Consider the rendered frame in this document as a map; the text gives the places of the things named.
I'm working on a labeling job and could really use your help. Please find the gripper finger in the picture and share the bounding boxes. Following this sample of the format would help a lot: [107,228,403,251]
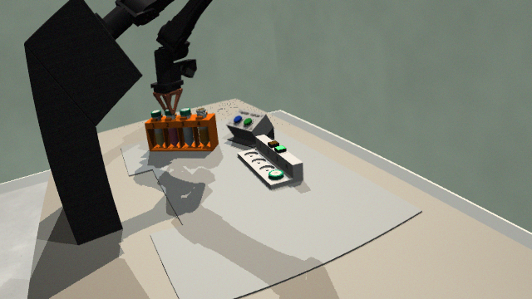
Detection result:
[153,92,172,111]
[161,88,183,115]

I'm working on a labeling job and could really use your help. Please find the grey control panel with blue and green buttons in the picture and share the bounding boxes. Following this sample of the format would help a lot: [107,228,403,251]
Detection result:
[226,109,274,148]

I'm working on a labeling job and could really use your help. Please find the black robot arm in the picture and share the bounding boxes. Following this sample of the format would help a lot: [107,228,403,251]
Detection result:
[95,0,212,82]

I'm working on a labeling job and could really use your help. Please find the white tray with four round nests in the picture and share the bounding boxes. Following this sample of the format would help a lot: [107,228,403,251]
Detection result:
[238,135,303,189]

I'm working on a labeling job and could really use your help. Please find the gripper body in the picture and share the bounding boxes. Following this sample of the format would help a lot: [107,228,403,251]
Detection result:
[150,63,184,94]

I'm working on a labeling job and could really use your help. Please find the orange tube holder block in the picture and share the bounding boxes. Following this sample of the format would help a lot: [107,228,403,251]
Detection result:
[145,112,219,151]

